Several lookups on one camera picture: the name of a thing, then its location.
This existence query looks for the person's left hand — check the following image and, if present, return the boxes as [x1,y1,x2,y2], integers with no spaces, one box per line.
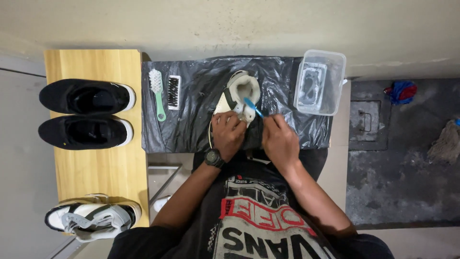
[211,111,248,162]

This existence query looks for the person's right hand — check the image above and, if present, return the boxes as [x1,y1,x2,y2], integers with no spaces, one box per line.
[262,114,301,170]

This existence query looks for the blue toothbrush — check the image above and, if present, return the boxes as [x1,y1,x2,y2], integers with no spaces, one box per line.
[244,97,265,118]

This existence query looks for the white grey unlaced sneaker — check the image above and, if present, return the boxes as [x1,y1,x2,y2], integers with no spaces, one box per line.
[208,70,261,149]

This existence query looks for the black plastic sheet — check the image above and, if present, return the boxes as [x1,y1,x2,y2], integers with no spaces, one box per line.
[141,56,333,154]

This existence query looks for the black wristwatch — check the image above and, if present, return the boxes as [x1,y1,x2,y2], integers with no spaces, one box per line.
[204,148,226,169]

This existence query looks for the white brush black bristles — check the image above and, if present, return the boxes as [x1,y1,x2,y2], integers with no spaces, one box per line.
[168,75,182,111]

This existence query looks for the clear plastic container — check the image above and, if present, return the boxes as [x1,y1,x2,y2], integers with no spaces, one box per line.
[293,50,346,116]

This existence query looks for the metal floor hatch cover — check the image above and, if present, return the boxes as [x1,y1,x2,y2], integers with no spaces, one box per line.
[349,100,381,133]

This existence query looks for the black printed t-shirt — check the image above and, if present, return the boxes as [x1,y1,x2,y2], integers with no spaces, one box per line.
[108,148,396,259]

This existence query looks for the white rounded object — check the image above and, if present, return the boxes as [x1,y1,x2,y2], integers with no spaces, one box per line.
[153,195,172,213]

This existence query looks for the red and blue cloth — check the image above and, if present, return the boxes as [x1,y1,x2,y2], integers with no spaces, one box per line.
[384,81,418,105]

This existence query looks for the yellow wooden table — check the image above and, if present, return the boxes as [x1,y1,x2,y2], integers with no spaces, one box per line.
[44,49,150,228]

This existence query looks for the black sneaker white sole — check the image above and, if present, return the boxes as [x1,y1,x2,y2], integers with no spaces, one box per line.
[38,115,134,150]
[39,79,136,115]

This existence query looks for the white black sneaker grey laces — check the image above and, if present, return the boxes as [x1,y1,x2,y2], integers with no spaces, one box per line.
[45,194,142,243]

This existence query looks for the green handled scrub brush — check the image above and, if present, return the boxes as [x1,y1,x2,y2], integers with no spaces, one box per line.
[149,69,167,122]

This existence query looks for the metal frame bar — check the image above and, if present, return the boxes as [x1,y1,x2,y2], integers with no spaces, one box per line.
[149,164,182,206]

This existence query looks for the grey string mop head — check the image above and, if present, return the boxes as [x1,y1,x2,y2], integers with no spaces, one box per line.
[427,119,460,165]

